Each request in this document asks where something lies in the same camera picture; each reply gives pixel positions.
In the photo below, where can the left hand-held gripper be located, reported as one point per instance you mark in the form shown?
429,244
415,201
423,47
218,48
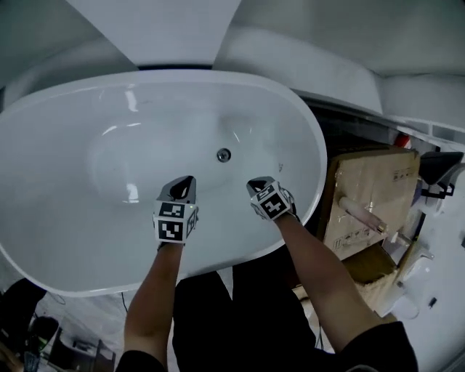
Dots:
170,221

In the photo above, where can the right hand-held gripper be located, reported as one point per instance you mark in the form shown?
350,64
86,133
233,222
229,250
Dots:
272,205

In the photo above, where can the person's left forearm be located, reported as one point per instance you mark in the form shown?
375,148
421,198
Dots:
156,298

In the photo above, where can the person's right forearm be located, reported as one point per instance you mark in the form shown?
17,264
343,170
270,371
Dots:
323,283

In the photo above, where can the white oval bathtub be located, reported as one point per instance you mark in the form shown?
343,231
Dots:
91,181

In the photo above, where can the clear pink bottle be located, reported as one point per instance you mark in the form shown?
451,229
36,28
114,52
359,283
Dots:
359,214

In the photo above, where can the cardboard box with printed symbols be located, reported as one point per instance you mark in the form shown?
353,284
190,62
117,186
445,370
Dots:
378,174

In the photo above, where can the person's black shirt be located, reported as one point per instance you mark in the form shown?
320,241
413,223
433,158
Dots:
269,327

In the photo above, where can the grey chair with black legs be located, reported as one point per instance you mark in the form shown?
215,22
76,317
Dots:
441,167

